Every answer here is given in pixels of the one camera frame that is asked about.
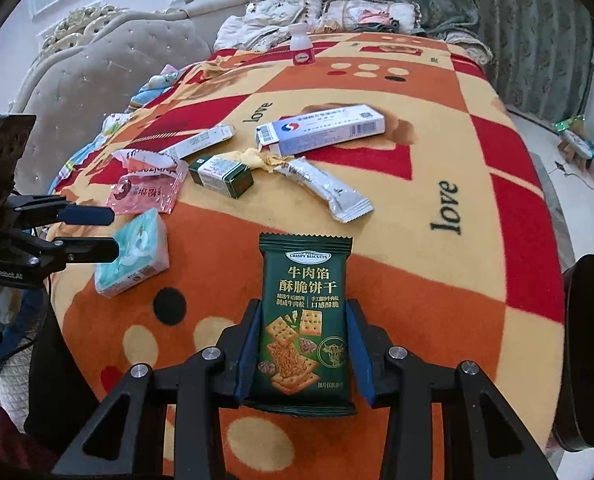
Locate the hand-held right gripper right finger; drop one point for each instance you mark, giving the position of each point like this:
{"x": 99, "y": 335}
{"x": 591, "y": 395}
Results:
{"x": 359, "y": 355}

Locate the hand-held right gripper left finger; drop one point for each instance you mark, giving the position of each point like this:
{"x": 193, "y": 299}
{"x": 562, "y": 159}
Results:
{"x": 249, "y": 355}

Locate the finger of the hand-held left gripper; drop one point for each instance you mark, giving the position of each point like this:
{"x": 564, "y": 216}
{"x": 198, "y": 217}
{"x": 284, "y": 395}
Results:
{"x": 92, "y": 251}
{"x": 87, "y": 216}

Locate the teal tissue pack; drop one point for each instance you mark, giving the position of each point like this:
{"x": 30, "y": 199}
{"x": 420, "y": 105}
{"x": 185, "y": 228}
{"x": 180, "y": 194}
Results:
{"x": 137, "y": 255}

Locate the pink snack wrapper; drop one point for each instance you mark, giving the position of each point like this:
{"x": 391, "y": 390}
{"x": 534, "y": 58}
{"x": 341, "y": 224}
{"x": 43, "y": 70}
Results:
{"x": 147, "y": 185}

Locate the green biscuit packet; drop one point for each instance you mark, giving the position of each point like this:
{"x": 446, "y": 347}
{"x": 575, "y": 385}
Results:
{"x": 302, "y": 310}

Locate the small green box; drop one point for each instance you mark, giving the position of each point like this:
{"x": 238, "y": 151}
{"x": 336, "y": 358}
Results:
{"x": 217, "y": 172}

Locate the long white box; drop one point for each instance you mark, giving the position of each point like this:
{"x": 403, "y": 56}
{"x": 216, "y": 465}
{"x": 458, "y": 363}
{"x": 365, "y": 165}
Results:
{"x": 202, "y": 141}

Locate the white medicine box blue label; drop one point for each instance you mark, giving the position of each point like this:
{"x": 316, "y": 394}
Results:
{"x": 327, "y": 130}

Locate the black trash bin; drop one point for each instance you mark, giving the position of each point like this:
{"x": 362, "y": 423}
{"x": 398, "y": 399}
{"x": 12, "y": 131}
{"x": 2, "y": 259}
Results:
{"x": 592, "y": 350}

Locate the printed checkered blanket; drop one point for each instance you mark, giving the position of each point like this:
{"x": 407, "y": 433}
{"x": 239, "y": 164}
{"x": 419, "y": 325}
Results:
{"x": 427, "y": 270}

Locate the beige tufted sofa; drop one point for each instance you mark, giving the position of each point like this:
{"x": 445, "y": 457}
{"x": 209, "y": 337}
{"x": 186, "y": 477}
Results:
{"x": 102, "y": 70}

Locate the colourful baby cloth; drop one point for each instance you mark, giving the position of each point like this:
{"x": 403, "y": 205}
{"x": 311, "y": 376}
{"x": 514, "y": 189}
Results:
{"x": 154, "y": 85}

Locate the silver sachet wrapper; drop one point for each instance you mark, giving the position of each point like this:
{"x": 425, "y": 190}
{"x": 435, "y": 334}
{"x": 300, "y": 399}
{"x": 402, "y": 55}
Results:
{"x": 327, "y": 187}

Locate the yellow crumpled paper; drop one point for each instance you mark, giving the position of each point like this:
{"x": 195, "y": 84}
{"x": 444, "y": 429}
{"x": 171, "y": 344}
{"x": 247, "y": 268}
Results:
{"x": 259, "y": 160}

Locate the white crumpled cloth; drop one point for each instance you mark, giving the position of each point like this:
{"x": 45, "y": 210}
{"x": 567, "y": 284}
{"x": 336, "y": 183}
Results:
{"x": 247, "y": 35}

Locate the white bottle pink label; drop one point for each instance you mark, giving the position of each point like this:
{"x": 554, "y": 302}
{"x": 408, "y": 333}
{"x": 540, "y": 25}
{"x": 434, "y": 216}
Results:
{"x": 302, "y": 47}

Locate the embroidered beige pillow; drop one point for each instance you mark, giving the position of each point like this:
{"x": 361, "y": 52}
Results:
{"x": 342, "y": 15}
{"x": 282, "y": 7}

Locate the small round stool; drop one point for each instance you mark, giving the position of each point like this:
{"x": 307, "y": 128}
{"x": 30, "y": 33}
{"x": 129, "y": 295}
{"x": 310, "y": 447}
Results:
{"x": 577, "y": 142}

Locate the beige fringed cloth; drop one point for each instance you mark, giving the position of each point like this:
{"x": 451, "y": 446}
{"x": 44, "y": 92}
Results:
{"x": 472, "y": 50}

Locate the pile of pink clothes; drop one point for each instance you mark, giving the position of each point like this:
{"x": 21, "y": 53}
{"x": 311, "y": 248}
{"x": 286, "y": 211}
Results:
{"x": 377, "y": 20}

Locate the green patterned curtain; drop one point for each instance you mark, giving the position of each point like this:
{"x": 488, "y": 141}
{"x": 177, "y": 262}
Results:
{"x": 477, "y": 10}

